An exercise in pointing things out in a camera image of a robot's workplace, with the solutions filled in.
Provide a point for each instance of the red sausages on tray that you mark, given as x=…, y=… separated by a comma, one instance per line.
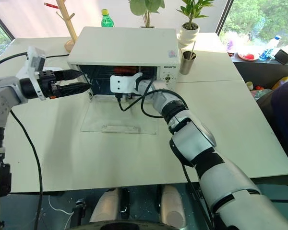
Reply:
x=124, y=70

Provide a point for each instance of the glass toaster oven door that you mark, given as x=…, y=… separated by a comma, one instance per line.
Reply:
x=120, y=117

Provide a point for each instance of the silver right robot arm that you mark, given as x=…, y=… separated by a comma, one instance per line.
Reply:
x=206, y=153

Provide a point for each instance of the round-leaf plant in white pot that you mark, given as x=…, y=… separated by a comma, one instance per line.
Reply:
x=146, y=9

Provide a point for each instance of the person in dark clothing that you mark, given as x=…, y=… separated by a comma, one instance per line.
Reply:
x=285, y=115

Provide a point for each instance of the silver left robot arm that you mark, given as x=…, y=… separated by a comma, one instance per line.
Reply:
x=4, y=92

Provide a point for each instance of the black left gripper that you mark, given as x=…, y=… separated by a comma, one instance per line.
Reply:
x=48, y=82

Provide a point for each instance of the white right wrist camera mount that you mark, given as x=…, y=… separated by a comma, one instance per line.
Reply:
x=122, y=82

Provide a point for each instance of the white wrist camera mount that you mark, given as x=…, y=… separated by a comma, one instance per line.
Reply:
x=122, y=82
x=34, y=60

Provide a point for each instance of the purple toy figure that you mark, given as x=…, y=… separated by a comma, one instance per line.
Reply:
x=231, y=45

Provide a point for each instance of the red marker pen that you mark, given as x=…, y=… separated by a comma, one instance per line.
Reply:
x=51, y=4

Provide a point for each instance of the beige rounded robot leg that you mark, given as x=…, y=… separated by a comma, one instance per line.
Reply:
x=106, y=206
x=172, y=206

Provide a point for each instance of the black box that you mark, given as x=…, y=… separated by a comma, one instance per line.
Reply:
x=285, y=55

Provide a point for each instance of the clear bottle blue label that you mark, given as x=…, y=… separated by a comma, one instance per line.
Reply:
x=270, y=48

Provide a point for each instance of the green bottle yellow cap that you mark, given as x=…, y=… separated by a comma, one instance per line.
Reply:
x=107, y=20

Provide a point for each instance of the yellow bag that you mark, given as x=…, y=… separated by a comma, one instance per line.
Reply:
x=284, y=81

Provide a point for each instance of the slim-leaf plant in white pot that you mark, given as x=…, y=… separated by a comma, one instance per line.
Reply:
x=189, y=32

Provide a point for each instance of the small cream cup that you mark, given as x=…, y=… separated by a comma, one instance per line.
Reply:
x=249, y=85

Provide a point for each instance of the thin stick in cup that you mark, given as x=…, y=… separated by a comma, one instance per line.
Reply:
x=193, y=46

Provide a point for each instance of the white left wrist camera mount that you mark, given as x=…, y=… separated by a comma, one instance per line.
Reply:
x=34, y=60

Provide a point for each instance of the wooden coat tree stand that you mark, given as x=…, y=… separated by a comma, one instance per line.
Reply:
x=70, y=28

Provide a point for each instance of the steel cup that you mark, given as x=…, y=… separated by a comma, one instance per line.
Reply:
x=187, y=64

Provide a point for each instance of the dark rounded robot base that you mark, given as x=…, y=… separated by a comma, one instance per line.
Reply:
x=139, y=226

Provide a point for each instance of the red plate with red item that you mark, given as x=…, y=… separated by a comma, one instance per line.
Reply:
x=249, y=56

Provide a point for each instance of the white toaster oven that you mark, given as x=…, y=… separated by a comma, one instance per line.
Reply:
x=124, y=45

